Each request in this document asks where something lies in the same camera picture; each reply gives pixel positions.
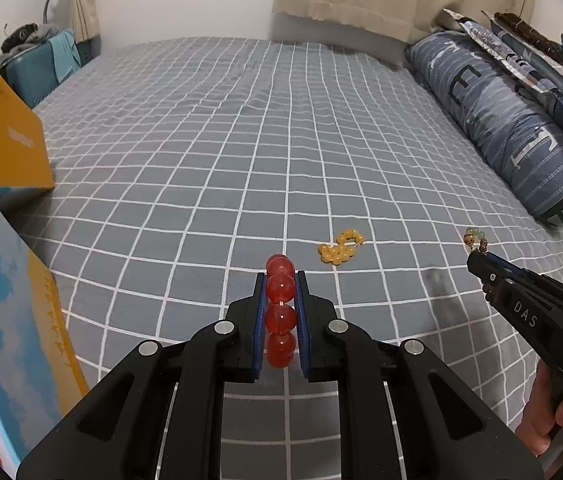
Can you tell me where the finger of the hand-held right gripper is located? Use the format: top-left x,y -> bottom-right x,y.
466,251 -> 502,287
484,252 -> 563,307

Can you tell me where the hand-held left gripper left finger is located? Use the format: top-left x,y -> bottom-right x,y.
16,270 -> 270,480

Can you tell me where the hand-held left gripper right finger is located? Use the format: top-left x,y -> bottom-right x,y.
295,270 -> 545,480

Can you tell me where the brown and green bead bracelet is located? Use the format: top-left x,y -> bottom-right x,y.
463,226 -> 491,256

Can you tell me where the red bead bracelet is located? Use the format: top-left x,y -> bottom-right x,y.
265,254 -> 298,368

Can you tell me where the blue and yellow cardboard box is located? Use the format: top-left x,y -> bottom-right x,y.
0,67 -> 90,471

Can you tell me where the person's right hand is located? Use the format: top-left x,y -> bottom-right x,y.
514,360 -> 563,457

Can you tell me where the rolled blue striped duvet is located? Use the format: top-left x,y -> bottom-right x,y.
405,32 -> 563,231

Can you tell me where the navy patterned pillow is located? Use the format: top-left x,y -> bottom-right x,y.
486,14 -> 563,151

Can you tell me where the grey patterned pillow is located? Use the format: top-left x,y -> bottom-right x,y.
441,7 -> 562,92

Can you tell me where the light blue towel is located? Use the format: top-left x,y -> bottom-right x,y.
49,30 -> 82,83

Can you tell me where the teal suitcase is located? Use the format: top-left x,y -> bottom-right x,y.
0,30 -> 82,108

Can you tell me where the narrow beige curtain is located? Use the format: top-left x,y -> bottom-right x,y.
69,0 -> 100,41

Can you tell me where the dark clutter on suitcase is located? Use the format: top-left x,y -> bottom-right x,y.
0,22 -> 60,53

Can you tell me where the yellow bead bracelet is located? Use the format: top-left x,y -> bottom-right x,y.
317,229 -> 365,265

